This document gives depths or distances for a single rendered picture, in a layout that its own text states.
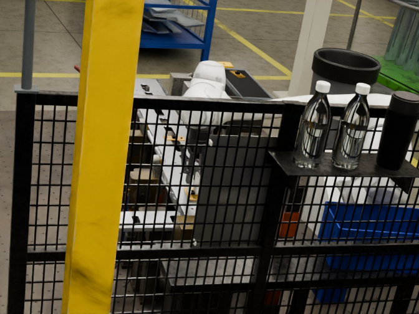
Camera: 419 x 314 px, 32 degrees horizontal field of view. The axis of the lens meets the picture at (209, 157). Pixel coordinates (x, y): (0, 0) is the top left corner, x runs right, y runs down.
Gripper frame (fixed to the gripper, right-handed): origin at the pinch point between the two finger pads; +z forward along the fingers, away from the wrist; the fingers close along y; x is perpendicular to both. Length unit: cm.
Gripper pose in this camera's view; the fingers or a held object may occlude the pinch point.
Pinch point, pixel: (193, 183)
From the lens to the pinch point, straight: 240.8
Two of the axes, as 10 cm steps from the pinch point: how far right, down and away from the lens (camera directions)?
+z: -1.5, 9.0, 4.0
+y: 9.5, 0.2, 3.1
